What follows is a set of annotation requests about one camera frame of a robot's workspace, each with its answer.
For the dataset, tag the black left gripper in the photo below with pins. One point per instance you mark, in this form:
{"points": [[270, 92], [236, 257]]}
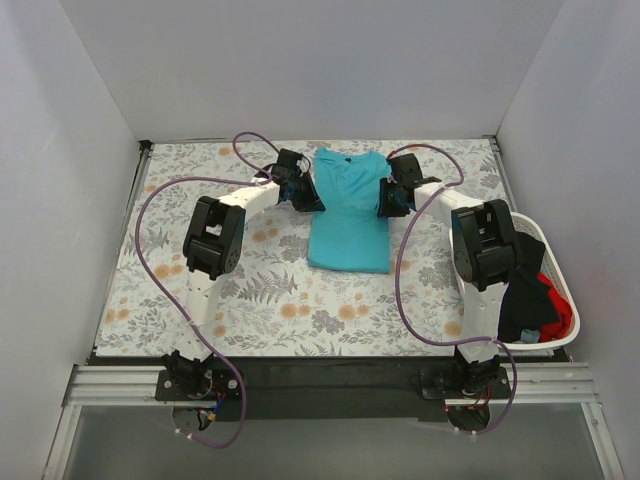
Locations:
{"points": [[307, 192]]}

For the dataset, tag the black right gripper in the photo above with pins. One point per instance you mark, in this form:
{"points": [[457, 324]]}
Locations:
{"points": [[388, 198]]}

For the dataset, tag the teal t shirt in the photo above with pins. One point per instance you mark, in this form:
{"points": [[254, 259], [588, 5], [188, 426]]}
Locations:
{"points": [[348, 235]]}

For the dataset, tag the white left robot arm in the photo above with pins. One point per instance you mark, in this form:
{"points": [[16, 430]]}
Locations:
{"points": [[214, 238]]}

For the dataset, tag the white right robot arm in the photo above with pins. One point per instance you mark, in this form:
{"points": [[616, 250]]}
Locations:
{"points": [[484, 247]]}

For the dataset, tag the floral table cloth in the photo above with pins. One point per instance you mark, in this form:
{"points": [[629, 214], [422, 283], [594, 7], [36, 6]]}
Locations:
{"points": [[275, 303]]}

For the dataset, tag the black t shirt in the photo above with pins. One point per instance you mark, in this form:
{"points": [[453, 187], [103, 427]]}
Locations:
{"points": [[526, 304]]}

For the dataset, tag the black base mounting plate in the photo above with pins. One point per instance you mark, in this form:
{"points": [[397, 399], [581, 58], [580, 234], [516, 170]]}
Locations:
{"points": [[305, 388]]}

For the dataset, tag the red t shirt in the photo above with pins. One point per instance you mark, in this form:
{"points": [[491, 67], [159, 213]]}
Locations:
{"points": [[558, 329]]}

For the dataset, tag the aluminium front rail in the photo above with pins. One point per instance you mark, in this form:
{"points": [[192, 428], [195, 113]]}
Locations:
{"points": [[538, 383]]}

